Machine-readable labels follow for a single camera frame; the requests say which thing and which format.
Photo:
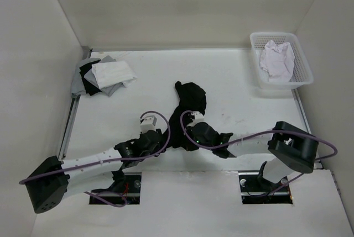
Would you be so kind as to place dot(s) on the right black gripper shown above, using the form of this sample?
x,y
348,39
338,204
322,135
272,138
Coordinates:
x,y
188,130

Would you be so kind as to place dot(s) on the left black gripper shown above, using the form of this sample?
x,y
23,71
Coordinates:
x,y
160,144

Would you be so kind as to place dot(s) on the black tank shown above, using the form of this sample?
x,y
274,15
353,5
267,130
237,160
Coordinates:
x,y
191,97
90,89

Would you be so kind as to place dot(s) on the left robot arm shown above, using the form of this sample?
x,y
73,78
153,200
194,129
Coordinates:
x,y
55,180

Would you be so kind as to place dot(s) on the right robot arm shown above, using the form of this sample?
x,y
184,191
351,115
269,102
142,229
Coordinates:
x,y
293,149

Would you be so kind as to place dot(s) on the folded black tank top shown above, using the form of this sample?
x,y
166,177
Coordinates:
x,y
90,89

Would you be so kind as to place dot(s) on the folded white tank top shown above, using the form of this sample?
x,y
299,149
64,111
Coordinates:
x,y
111,73

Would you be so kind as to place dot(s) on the folded grey tank top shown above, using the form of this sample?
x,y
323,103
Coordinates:
x,y
109,91

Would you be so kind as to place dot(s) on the bottom grey tank top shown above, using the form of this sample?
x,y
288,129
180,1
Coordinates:
x,y
77,87

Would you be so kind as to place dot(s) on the white tank top in basket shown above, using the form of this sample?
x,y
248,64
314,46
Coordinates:
x,y
278,61

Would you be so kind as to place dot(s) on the white plastic basket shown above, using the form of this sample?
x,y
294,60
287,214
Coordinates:
x,y
302,74

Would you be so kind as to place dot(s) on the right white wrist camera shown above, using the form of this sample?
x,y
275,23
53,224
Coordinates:
x,y
196,117

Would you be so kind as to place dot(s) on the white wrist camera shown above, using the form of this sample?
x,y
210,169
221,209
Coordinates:
x,y
196,117
148,123

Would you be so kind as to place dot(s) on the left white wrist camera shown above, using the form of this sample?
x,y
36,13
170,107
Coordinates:
x,y
148,123

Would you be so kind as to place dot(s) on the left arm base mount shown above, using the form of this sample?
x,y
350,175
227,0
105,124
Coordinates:
x,y
125,190

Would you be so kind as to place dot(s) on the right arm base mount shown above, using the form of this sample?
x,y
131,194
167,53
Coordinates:
x,y
257,190

